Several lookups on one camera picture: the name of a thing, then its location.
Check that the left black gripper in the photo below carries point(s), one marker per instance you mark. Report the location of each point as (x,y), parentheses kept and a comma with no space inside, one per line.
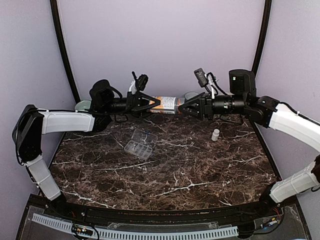
(134,102)

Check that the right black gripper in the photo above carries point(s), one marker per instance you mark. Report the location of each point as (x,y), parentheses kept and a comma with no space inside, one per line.
(208,104)

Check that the amber pill bottle grey cap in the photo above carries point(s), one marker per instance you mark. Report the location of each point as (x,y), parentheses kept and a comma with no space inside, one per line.
(168,105)

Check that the white pill bottle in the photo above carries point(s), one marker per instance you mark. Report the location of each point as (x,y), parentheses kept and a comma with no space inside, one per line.
(215,135)

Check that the clear plastic pill organizer box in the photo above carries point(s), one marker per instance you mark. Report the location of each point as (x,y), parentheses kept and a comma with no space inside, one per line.
(141,144)

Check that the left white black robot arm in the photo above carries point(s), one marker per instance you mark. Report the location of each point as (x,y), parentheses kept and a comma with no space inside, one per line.
(33,123)

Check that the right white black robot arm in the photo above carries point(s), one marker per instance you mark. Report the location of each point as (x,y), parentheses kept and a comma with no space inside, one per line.
(269,113)

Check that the right celadon green bowl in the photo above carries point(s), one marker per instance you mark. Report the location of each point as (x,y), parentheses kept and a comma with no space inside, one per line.
(190,95)

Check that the celadon green bowl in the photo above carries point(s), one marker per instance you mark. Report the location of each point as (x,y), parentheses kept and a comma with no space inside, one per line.
(190,95)
(83,105)

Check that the left celadon green bowl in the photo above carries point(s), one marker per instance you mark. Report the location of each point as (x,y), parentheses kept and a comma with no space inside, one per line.
(83,105)

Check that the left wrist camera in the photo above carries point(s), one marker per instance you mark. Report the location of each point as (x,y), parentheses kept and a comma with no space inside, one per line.
(138,84)

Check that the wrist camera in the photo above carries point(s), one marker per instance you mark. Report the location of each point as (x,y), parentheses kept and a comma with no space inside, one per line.
(138,84)
(206,82)

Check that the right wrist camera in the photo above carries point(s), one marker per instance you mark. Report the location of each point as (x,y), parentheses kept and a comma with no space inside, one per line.
(206,82)

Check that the right black frame post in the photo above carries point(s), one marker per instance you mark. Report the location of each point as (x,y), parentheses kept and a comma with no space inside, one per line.
(262,36)

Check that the black frame post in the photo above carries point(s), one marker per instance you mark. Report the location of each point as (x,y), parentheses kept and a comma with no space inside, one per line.
(63,49)
(262,36)

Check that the left black frame post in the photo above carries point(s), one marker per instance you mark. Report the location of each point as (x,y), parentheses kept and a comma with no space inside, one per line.
(63,49)

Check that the white slotted cable duct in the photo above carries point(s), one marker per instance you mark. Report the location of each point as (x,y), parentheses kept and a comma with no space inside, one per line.
(124,231)

